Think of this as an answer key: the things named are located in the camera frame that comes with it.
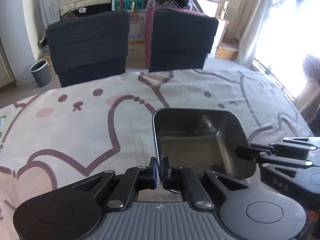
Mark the left dark blue chair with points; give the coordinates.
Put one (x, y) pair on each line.
(89, 48)

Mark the grey waste bin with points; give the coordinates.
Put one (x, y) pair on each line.
(41, 73)

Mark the dark blue chair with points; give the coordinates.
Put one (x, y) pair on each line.
(180, 40)
(89, 48)

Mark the green snack packet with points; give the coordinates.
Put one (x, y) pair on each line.
(2, 121)

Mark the beige window curtain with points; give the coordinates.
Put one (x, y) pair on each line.
(258, 14)

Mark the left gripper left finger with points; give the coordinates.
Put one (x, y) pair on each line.
(140, 177)

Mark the teal poizon box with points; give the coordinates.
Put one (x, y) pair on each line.
(129, 5)

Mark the right dark blue chair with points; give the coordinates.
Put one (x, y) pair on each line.
(180, 40)

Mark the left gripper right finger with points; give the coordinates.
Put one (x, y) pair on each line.
(178, 178)

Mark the square stainless steel tray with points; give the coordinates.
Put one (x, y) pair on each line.
(202, 140)

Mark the cartoon print tablecloth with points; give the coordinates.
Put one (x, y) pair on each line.
(67, 134)

